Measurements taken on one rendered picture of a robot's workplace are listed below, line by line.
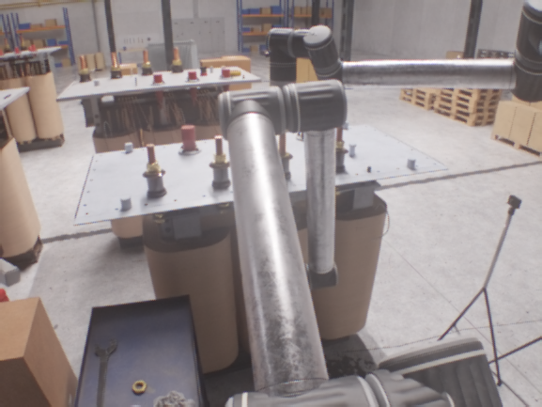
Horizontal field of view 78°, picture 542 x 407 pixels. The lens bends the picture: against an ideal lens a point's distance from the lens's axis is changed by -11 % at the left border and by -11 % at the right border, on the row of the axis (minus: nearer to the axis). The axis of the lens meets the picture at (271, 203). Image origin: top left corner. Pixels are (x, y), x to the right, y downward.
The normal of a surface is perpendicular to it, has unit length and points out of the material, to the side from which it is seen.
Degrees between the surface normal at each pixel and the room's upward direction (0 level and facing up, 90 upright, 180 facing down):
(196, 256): 90
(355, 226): 90
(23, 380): 90
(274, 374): 37
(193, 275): 90
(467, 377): 30
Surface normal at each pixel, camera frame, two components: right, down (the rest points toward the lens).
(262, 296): -0.42, -0.51
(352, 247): 0.32, 0.44
